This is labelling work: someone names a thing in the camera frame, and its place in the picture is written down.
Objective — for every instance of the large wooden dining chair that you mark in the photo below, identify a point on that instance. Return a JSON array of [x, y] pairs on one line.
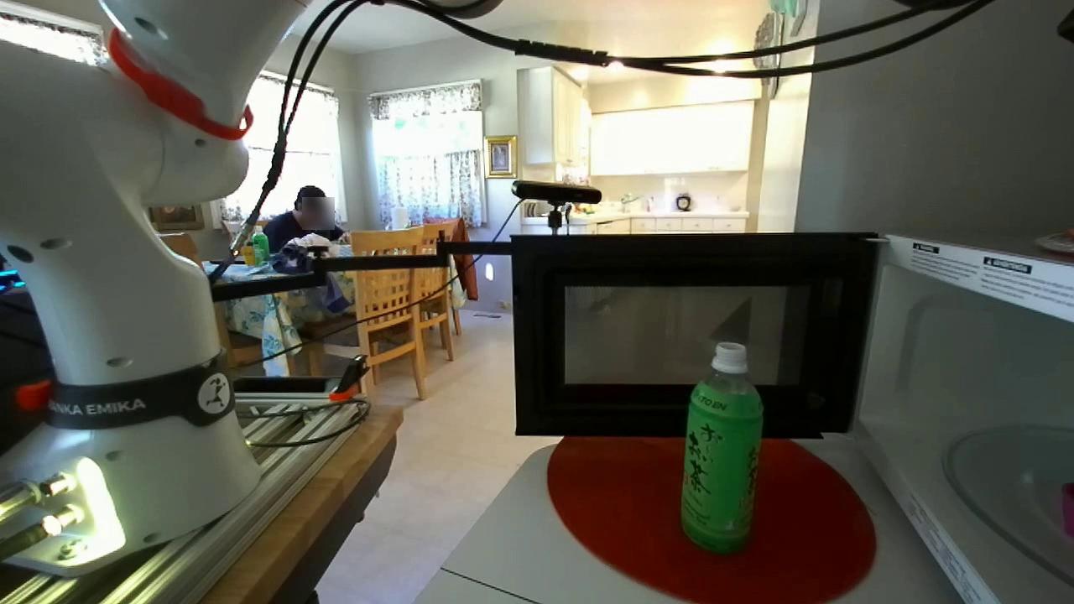
[[389, 291]]

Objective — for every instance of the seated person in cap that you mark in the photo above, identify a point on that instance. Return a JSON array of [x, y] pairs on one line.
[[304, 223]]

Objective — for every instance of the red round mat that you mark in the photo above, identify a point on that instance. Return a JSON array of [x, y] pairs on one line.
[[818, 526]]

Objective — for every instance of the small framed picture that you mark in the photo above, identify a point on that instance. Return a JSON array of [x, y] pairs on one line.
[[501, 156]]

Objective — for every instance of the narrow wooden dining chair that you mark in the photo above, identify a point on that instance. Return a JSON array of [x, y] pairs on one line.
[[441, 280]]

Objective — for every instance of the cluttered dining table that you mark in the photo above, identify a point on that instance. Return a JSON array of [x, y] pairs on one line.
[[271, 313]]

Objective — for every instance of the black bar camera on stand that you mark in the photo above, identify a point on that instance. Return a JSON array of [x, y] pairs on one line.
[[554, 194]]

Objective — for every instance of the wooden work table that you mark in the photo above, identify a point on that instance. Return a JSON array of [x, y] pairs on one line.
[[337, 492]]

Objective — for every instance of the aluminium rail base plate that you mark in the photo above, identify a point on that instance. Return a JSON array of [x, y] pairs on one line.
[[221, 514]]

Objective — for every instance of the glass microwave turntable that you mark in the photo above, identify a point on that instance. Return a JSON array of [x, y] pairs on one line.
[[1012, 499]]

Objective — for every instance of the white kitchen wall cabinets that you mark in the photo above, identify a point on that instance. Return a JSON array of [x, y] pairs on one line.
[[673, 135]]

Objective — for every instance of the small green bottle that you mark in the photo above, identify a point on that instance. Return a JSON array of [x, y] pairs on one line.
[[258, 251]]

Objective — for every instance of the green tea bottle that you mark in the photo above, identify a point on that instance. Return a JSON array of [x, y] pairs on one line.
[[721, 471]]

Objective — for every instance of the round wall clock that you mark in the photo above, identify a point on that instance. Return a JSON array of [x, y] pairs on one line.
[[683, 201]]

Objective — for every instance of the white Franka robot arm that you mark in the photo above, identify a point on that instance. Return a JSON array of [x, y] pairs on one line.
[[111, 280]]

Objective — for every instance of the white microwave body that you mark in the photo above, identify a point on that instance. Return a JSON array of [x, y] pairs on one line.
[[974, 356]]

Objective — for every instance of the patterned window curtain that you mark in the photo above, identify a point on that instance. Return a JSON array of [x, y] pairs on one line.
[[432, 170]]

